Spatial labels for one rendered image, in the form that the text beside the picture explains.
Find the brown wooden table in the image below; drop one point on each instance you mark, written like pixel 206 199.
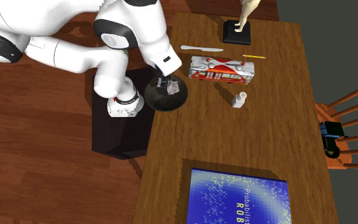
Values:
pixel 228 133

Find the grey crumpled lump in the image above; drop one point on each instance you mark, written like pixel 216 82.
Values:
pixel 173 87

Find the black round bowl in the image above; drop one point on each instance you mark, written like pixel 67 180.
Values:
pixel 166 102

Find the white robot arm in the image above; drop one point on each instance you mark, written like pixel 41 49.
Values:
pixel 73 34

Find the white plastic knife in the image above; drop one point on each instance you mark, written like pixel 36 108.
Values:
pixel 197 48

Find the yellow pencil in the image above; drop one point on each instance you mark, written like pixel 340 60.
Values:
pixel 253 56

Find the beige figure on black base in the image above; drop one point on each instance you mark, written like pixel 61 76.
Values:
pixel 237 34

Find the dark robot stand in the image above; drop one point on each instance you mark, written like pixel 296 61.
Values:
pixel 119 136

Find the blue book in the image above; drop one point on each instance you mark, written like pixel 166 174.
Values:
pixel 237 198

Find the small white bottle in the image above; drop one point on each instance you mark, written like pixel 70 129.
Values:
pixel 238 100

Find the orange wooden chair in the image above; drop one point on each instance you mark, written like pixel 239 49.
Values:
pixel 322 114

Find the black toy vehicle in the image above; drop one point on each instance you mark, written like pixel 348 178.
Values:
pixel 332 130

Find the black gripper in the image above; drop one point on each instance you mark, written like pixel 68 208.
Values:
pixel 160 83

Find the red and white toy bus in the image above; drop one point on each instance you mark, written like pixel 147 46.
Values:
pixel 222 70

